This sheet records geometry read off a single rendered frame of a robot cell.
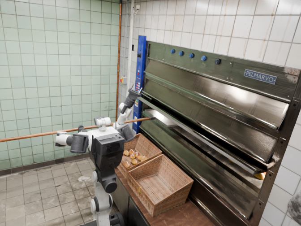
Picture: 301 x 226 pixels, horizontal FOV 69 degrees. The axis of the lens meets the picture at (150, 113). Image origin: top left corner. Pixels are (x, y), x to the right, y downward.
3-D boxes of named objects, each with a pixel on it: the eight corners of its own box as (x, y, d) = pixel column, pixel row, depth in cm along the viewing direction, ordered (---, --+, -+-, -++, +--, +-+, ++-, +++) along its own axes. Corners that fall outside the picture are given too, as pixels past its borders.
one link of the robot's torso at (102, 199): (112, 210, 216) (115, 172, 197) (95, 216, 207) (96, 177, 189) (107, 199, 228) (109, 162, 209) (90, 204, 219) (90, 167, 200)
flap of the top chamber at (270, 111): (146, 72, 284) (151, 58, 281) (279, 130, 144) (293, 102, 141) (143, 71, 282) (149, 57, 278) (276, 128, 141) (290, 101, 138)
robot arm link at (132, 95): (141, 96, 198) (135, 106, 203) (140, 92, 207) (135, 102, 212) (128, 90, 195) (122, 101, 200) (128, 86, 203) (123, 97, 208)
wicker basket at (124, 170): (139, 149, 322) (140, 132, 312) (160, 170, 278) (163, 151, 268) (108, 156, 297) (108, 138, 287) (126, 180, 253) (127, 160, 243)
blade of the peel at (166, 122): (167, 127, 257) (167, 125, 256) (144, 111, 300) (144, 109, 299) (190, 123, 275) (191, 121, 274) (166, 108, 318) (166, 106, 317)
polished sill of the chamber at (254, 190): (146, 112, 308) (146, 109, 307) (262, 195, 167) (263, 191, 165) (142, 112, 305) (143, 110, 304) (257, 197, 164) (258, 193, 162)
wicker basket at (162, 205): (161, 171, 275) (163, 153, 265) (190, 202, 232) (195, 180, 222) (126, 183, 250) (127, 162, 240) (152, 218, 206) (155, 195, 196)
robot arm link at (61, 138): (50, 146, 188) (65, 149, 175) (51, 131, 189) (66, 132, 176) (62, 145, 198) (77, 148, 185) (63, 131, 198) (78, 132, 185)
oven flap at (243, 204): (141, 127, 312) (146, 114, 309) (248, 219, 172) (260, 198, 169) (138, 126, 310) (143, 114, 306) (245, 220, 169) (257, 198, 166)
